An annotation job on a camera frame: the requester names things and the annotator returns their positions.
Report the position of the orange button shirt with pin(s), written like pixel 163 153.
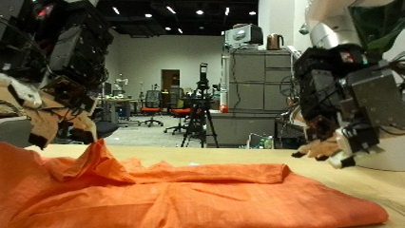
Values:
pixel 190 199

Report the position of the grey sofa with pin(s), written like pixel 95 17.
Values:
pixel 13 131

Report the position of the wooden office desk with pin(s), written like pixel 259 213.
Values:
pixel 121 100

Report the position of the dark side table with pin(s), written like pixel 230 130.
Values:
pixel 287 133

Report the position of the office chair with orange seat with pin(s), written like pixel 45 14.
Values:
pixel 181 111
pixel 151 109

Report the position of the grey metal cabinet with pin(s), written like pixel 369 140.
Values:
pixel 254 91

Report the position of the green bottles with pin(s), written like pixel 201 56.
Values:
pixel 265 142

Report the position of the brown door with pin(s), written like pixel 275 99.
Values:
pixel 170 79

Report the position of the copper kettle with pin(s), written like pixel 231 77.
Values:
pixel 274 42

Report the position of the low grey counter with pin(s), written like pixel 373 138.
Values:
pixel 241 126

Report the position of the strip ceiling light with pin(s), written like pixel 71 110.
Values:
pixel 117 10
pixel 171 9
pixel 227 11

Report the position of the small red object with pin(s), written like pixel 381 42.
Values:
pixel 223 109

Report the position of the round ceiling light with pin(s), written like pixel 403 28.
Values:
pixel 149 15
pixel 199 12

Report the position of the white grey box device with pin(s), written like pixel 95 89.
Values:
pixel 243 36

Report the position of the black camera tripod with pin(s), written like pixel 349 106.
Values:
pixel 203 104

